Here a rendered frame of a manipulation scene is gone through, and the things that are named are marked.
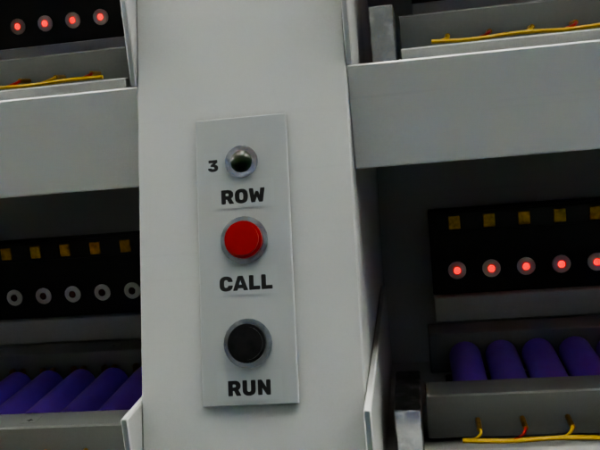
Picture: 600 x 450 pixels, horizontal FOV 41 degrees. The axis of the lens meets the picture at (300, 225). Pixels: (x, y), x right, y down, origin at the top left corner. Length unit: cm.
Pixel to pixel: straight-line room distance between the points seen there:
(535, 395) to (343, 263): 12
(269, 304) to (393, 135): 9
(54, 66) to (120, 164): 11
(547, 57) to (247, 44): 13
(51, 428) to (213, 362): 11
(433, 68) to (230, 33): 9
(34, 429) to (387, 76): 24
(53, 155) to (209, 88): 8
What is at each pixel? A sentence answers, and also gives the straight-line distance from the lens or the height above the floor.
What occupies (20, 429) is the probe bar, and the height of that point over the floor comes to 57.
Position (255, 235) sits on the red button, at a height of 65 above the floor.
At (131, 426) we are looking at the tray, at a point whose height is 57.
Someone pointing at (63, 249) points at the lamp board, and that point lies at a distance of 54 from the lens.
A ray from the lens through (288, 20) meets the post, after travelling 36.
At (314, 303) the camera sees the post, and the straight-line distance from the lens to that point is 33.
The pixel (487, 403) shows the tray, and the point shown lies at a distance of 39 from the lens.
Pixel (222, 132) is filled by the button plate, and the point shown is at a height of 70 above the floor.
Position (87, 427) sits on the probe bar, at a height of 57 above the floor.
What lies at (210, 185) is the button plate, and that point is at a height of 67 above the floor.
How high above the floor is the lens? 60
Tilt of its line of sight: 9 degrees up
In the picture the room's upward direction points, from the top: 3 degrees counter-clockwise
